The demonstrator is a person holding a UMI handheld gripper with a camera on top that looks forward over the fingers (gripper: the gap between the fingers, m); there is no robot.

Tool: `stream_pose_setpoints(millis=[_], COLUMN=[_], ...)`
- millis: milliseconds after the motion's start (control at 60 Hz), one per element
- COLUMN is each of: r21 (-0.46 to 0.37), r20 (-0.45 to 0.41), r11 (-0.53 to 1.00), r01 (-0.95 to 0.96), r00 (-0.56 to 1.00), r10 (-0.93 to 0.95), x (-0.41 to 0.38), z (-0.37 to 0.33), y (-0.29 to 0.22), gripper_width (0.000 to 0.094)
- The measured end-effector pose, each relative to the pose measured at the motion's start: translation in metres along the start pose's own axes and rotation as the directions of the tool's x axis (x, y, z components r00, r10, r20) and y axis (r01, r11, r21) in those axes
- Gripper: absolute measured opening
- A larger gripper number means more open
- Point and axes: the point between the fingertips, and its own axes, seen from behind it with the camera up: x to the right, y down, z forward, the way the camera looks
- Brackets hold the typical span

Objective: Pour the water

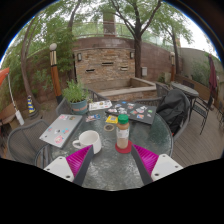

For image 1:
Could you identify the white ceramic mug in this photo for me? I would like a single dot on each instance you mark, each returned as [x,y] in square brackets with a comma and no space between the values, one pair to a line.
[90,140]

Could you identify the slim wooden lamp post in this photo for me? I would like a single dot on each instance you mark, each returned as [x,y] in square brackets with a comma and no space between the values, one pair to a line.
[172,66]

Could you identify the green leafy tree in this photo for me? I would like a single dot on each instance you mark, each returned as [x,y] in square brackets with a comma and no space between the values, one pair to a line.
[137,50]
[26,73]
[175,50]

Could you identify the black jacket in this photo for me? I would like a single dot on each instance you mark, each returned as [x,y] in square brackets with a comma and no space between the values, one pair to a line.
[171,108]

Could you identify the orange patio umbrella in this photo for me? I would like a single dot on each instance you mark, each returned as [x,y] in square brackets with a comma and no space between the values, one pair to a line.
[3,76]

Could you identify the yellow card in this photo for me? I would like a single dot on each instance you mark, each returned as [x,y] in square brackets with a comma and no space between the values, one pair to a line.
[112,119]

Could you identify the dark metal patio chair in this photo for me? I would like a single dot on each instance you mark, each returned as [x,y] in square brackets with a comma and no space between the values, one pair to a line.
[201,110]

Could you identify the grey wall box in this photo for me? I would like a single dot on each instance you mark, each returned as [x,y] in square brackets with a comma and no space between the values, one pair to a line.
[144,71]

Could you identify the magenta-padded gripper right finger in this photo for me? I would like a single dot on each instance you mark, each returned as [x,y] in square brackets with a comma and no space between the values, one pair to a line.
[146,159]

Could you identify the green-capped brown drink bottle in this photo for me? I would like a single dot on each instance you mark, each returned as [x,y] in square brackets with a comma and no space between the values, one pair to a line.
[122,133]

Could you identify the white umbrella base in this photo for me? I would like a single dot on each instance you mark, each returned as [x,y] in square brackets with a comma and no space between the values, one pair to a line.
[19,117]

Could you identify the round dark patio table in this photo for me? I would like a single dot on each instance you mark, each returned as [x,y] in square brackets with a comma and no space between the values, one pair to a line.
[185,88]

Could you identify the small blue sticker cards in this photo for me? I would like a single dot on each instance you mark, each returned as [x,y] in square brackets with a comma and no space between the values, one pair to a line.
[93,117]

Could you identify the green plant in blue pot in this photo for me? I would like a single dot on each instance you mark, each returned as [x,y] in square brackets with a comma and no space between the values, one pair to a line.
[76,95]

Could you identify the flat round red coaster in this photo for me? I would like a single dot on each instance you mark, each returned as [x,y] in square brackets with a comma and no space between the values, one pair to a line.
[124,151]

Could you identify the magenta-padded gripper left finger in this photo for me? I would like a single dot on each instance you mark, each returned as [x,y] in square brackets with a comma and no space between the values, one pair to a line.
[78,160]

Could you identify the black wall lamp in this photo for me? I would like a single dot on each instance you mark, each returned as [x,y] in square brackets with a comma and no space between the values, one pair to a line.
[131,55]
[79,57]

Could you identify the silver laptop with stickers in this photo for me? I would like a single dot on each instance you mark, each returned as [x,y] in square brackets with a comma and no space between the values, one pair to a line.
[61,130]

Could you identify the black laptop with stickers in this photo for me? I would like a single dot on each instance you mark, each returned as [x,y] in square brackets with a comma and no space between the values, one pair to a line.
[131,111]

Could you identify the wooden lamp post with globe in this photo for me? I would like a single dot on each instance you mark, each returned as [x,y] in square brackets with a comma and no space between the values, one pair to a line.
[56,76]

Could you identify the white printed magazine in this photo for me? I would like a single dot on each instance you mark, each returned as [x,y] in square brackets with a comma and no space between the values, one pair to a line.
[100,105]

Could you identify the yellow blue striped cone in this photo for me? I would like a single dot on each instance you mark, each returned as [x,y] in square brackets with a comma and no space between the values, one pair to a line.
[30,105]

